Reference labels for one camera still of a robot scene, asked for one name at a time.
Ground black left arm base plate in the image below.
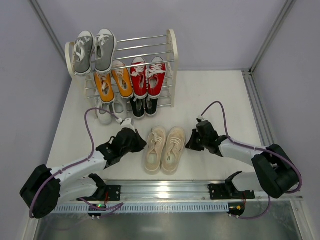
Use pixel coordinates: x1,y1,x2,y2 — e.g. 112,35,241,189
104,185,121,203

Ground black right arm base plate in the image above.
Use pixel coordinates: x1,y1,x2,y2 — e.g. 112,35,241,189
207,182,255,200

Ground left controller board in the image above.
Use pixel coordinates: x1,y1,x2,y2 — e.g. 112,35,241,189
88,203,106,220

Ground aluminium corner post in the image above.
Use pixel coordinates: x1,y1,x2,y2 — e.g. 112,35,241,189
28,0,65,60
249,0,297,75

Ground beige lace sneaker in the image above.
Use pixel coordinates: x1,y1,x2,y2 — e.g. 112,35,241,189
144,126,167,175
161,126,186,175

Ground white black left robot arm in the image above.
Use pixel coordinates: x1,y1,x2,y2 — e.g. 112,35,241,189
20,127,147,219

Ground controller board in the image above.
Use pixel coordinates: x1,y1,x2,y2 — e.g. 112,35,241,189
88,203,106,220
227,202,245,217

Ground aluminium right corner post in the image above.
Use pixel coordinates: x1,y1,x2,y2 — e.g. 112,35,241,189
249,0,297,75

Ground aluminium right side rail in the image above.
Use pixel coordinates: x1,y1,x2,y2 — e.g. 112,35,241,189
242,71,275,146

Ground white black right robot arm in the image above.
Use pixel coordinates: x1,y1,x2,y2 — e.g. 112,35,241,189
185,119,302,199

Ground right controller board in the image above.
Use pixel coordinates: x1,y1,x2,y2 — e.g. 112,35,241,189
227,202,245,217

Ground white sneaker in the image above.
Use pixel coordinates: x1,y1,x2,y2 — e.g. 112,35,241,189
95,99,113,125
112,96,128,120

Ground aluminium left corner post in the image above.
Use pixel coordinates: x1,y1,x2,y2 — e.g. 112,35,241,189
28,0,65,60

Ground black canvas sneaker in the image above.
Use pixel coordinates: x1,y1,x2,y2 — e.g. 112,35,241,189
145,97,158,117
130,97,145,119

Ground aluminium front rail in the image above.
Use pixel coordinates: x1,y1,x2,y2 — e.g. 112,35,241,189
59,180,304,204

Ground cream metal shoe shelf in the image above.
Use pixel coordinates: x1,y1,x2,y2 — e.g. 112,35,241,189
64,29,179,108

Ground grey canvas sneaker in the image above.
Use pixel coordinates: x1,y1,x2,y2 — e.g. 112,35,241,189
94,29,117,75
73,30,94,76

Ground orange canvas sneaker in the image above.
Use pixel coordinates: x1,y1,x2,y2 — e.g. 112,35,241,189
94,72,115,104
111,60,134,99

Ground grey slotted cable duct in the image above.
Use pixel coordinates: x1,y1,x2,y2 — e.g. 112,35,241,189
52,201,229,214

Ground aluminium rail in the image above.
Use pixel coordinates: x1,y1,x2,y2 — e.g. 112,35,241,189
59,180,304,204
242,71,275,146

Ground red canvas sneaker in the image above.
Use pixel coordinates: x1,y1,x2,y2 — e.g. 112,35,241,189
145,56,167,99
130,56,147,99

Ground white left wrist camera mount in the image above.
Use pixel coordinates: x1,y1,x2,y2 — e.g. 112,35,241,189
120,117,136,132

